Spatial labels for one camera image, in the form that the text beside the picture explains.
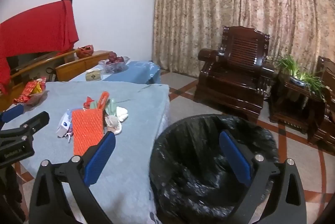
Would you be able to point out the orange foam net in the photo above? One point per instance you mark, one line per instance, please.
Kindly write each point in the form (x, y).
(86, 129)

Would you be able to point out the dark wooden slatted armchair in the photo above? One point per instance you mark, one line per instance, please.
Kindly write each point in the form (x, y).
(235, 82)

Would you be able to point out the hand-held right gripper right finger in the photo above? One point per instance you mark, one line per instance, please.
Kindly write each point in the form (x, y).
(235, 158)

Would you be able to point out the beige patterned curtain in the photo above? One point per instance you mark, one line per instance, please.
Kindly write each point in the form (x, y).
(209, 4)

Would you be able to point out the white small box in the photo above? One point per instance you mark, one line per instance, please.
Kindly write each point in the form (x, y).
(64, 125)

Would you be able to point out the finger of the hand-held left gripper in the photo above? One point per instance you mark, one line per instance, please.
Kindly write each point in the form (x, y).
(13, 112)
(36, 120)

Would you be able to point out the potted green plant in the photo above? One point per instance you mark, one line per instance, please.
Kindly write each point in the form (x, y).
(295, 66)

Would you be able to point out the white tissue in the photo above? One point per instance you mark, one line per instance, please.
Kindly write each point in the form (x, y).
(122, 113)

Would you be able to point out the bag of red fruit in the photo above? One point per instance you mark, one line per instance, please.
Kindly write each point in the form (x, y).
(115, 67)

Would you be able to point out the dark wooden side table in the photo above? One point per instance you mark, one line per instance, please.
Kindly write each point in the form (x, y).
(288, 103)

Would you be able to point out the grey blue blanket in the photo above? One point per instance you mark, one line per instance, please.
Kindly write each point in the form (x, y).
(136, 108)

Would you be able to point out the red apple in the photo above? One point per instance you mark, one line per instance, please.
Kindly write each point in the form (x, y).
(113, 55)
(120, 59)

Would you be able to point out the black lined waste bin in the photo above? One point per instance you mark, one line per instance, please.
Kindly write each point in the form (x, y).
(196, 135)

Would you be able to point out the tissue box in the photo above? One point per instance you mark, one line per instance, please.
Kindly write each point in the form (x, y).
(93, 76)

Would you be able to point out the red crumpled wrapper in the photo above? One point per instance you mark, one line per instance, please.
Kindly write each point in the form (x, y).
(88, 103)

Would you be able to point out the red cloth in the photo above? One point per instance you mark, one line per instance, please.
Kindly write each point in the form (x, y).
(34, 30)

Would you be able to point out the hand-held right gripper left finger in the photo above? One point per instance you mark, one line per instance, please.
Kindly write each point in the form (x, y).
(100, 158)

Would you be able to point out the red snack packet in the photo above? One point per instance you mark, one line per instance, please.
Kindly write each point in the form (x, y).
(30, 90)

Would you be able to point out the red ornament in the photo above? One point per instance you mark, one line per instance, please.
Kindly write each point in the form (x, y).
(85, 51)

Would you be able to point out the orange red tube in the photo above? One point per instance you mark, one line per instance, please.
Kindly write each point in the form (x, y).
(102, 99)

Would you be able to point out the blue tablecloth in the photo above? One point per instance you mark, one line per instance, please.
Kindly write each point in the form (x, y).
(136, 72)

